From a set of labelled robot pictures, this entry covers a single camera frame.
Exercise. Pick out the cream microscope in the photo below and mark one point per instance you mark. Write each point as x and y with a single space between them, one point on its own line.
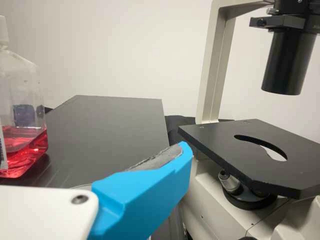
250 155

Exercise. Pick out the red liquid bottle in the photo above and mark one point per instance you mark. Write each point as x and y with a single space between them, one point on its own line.
22 140

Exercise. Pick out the black platform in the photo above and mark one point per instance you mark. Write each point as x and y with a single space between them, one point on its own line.
105 135

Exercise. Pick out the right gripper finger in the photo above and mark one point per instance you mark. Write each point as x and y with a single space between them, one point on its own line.
145 190

